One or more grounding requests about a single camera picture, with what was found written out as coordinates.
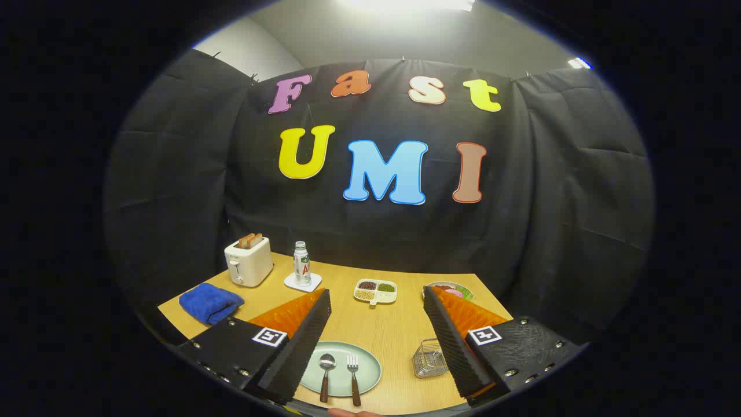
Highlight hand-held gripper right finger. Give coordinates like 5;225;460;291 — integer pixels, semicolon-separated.
423;285;582;406

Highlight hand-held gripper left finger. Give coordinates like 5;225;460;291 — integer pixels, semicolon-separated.
177;288;332;405

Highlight wooden handled spoon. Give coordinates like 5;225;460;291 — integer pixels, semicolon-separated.
319;353;336;403

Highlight wooden handled fork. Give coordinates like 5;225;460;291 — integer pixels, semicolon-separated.
346;354;362;407

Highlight plate of meat and vegetables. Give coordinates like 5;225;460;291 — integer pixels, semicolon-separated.
423;281;475;302

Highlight white square coaster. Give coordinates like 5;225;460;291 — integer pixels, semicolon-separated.
284;272;322;292

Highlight pale green plate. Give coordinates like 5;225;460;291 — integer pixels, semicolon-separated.
300;341;383;398

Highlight small drink bottle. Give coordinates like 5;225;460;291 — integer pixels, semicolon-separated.
293;241;312;287

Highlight white divided bean dish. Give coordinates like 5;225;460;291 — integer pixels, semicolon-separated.
354;279;398;306

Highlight white toaster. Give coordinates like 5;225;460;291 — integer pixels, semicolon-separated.
224;236;274;288

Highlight blue folded towel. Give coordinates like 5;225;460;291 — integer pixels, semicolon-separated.
179;283;245;325

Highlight ceiling light panel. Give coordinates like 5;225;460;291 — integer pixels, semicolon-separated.
339;0;476;13

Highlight metal wire basket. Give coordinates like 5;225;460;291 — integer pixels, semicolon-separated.
412;339;449;379

